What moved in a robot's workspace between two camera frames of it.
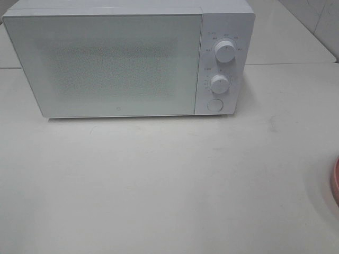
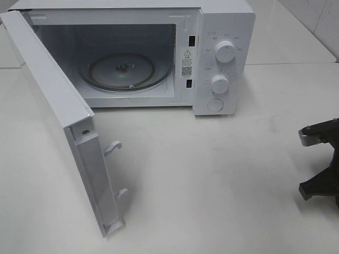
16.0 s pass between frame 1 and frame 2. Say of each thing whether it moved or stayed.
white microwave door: moved
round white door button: stayed
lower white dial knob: stayed
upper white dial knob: stayed
